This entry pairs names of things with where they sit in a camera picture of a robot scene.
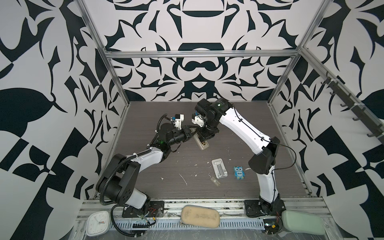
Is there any white remote control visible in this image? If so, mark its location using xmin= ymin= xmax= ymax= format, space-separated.
xmin=194 ymin=134 xmax=209 ymax=150

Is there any remote battery cover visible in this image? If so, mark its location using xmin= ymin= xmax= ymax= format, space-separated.
xmin=210 ymin=177 xmax=221 ymax=187

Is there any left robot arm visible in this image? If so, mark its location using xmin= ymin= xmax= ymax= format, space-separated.
xmin=96 ymin=123 xmax=195 ymax=210

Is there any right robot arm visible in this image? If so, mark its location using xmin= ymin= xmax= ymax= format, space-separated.
xmin=192 ymin=98 xmax=286 ymax=217

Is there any blue owl figurine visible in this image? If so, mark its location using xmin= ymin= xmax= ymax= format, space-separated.
xmin=234 ymin=167 xmax=245 ymax=180

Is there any tan sponge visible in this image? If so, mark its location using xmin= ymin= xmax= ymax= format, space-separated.
xmin=181 ymin=205 xmax=221 ymax=229

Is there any small circuit board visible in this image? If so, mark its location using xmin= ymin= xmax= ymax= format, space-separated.
xmin=263 ymin=219 xmax=282 ymax=236

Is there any pale green sponge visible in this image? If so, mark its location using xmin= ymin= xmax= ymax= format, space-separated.
xmin=282 ymin=210 xmax=326 ymax=235

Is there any white square clock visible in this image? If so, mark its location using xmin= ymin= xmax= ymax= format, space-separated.
xmin=86 ymin=211 xmax=112 ymax=237

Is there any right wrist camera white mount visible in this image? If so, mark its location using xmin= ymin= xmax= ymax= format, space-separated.
xmin=192 ymin=112 xmax=205 ymax=128

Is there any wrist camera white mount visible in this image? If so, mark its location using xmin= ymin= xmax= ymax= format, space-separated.
xmin=192 ymin=112 xmax=205 ymax=128
xmin=171 ymin=114 xmax=184 ymax=130

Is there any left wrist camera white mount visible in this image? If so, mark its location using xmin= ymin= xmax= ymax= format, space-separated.
xmin=171 ymin=114 xmax=184 ymax=130

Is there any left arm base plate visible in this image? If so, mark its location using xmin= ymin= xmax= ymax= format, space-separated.
xmin=122 ymin=201 xmax=165 ymax=218

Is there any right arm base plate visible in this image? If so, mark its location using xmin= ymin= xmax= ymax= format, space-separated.
xmin=244 ymin=198 xmax=286 ymax=218

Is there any white slotted cable duct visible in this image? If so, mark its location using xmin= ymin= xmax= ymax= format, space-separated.
xmin=116 ymin=219 xmax=265 ymax=231

